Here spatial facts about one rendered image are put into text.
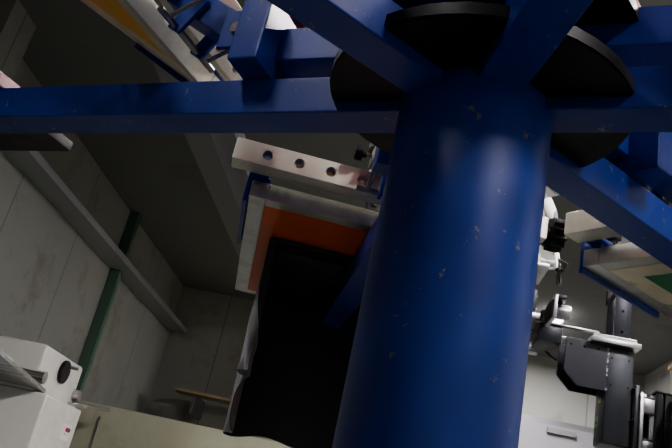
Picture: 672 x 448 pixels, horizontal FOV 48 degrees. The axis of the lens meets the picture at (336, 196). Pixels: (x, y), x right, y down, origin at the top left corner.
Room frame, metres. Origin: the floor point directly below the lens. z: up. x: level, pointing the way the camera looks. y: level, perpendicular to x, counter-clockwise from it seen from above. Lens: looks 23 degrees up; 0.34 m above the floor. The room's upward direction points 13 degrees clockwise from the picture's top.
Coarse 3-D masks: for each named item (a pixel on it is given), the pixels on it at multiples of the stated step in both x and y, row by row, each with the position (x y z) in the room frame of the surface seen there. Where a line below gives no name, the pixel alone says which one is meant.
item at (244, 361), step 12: (276, 240) 1.74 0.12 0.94; (264, 264) 1.74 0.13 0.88; (264, 276) 1.74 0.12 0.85; (264, 288) 1.74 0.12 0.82; (264, 300) 1.74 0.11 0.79; (252, 312) 1.81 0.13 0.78; (252, 324) 1.80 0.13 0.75; (252, 336) 1.79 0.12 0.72; (252, 348) 1.78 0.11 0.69; (240, 360) 2.19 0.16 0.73; (252, 360) 1.99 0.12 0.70; (240, 372) 1.94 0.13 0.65; (240, 384) 2.11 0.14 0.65; (240, 396) 2.14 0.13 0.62; (228, 420) 2.18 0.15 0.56
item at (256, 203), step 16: (256, 192) 1.51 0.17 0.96; (272, 192) 1.52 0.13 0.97; (288, 192) 1.52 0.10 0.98; (256, 208) 1.58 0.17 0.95; (288, 208) 1.54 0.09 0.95; (304, 208) 1.52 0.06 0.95; (320, 208) 1.52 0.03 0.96; (336, 208) 1.53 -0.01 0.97; (352, 208) 1.53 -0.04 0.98; (256, 224) 1.68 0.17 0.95; (352, 224) 1.54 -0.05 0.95; (368, 224) 1.53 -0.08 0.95; (256, 240) 1.79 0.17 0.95; (240, 256) 1.95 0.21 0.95; (240, 272) 2.10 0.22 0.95; (240, 288) 2.27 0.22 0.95
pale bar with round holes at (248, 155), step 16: (240, 144) 1.43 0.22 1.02; (256, 144) 1.43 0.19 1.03; (240, 160) 1.43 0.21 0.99; (256, 160) 1.43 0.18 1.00; (272, 160) 1.43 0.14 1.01; (288, 160) 1.44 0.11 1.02; (304, 160) 1.44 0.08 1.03; (320, 160) 1.44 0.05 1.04; (272, 176) 1.48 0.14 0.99; (288, 176) 1.46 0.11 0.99; (304, 176) 1.44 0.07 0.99; (320, 176) 1.44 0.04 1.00; (336, 176) 1.44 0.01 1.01; (352, 176) 1.45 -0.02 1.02; (368, 176) 1.45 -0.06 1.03; (336, 192) 1.48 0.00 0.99; (352, 192) 1.47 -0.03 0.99; (544, 224) 1.48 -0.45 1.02
